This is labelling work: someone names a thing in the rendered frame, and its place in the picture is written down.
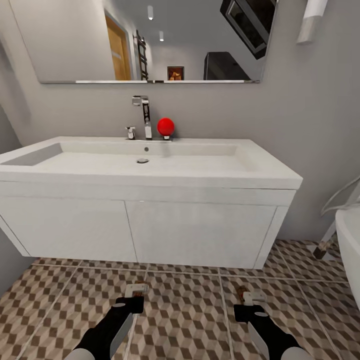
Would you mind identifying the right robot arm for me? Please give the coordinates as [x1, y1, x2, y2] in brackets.
[233, 291, 316, 360]

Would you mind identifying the mousetrap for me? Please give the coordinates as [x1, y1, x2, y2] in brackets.
[133, 280, 146, 297]
[235, 285, 247, 305]

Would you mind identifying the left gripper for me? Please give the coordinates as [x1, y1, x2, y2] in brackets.
[115, 296, 144, 314]

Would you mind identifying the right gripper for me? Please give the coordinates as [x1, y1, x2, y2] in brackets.
[233, 304, 264, 324]

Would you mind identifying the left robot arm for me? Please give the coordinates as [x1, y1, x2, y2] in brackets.
[64, 283, 149, 360]

